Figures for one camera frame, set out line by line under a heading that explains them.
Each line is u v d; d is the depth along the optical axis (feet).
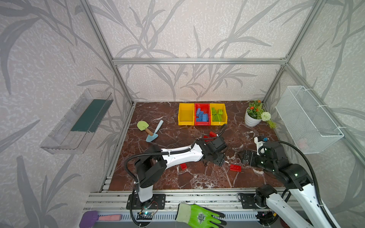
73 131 2.12
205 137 3.26
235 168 2.82
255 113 3.16
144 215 2.36
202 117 3.45
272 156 1.75
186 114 3.57
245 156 2.09
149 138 3.21
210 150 2.06
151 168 1.47
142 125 3.46
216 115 3.53
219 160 2.37
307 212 1.43
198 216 2.26
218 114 3.55
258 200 2.15
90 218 2.26
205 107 3.81
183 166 2.85
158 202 2.39
